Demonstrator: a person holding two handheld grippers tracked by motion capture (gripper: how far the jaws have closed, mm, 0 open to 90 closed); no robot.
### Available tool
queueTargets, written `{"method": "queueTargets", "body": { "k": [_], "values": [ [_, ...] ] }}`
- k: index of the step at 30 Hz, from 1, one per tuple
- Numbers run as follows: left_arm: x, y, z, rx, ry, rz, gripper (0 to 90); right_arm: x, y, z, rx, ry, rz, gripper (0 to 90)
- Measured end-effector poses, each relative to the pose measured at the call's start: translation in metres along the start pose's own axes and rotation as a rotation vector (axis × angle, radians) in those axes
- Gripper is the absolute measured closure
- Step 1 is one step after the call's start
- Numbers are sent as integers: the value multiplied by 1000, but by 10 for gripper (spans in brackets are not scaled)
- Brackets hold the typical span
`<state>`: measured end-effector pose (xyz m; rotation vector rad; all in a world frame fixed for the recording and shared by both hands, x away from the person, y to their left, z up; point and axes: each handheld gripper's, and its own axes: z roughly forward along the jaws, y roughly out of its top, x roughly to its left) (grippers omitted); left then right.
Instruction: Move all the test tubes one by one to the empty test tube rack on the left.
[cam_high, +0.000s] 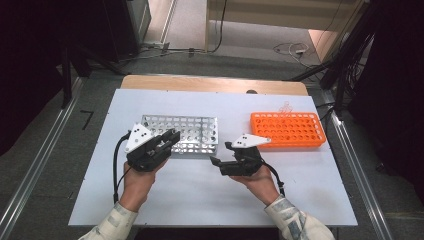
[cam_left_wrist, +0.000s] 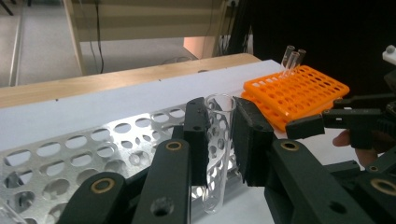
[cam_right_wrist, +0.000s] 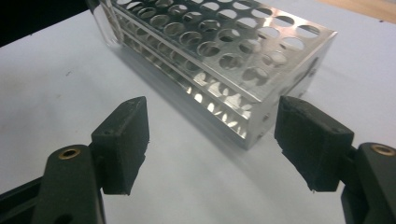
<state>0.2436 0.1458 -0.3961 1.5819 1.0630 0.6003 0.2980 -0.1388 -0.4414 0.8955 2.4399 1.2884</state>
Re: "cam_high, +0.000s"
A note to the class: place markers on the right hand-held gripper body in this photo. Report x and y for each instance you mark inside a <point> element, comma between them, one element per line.
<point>245,163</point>

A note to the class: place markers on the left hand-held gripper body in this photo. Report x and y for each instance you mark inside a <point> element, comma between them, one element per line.
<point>138,138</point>

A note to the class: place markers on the metal test tube rack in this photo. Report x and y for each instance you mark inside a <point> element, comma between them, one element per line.
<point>196,131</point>

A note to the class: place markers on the orange test tube rack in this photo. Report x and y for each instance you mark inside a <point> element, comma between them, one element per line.
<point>288,135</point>

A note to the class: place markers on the person's right hand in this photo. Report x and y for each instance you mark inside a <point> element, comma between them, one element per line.
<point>260,185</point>

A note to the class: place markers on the person's left hand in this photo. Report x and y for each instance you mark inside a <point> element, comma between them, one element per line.
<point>138,186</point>

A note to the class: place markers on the dark table grommet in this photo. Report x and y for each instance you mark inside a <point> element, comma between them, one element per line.
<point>251,91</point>

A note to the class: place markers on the grey power strip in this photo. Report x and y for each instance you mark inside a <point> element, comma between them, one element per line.
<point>156,45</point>

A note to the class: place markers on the black metal stand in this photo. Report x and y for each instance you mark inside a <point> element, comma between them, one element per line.
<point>66,80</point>

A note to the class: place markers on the black cabinet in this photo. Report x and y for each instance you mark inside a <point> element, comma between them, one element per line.
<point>123,26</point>

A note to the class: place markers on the dark curtain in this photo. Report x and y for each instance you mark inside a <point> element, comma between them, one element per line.
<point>30,66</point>
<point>400,83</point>

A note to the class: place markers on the beige furniture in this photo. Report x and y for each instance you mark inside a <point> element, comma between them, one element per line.
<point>266,13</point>

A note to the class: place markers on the black tripod stand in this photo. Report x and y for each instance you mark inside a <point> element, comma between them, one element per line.
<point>346,50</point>

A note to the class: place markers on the aluminium floor rail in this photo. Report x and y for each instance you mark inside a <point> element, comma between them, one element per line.
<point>373,206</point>
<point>36,163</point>

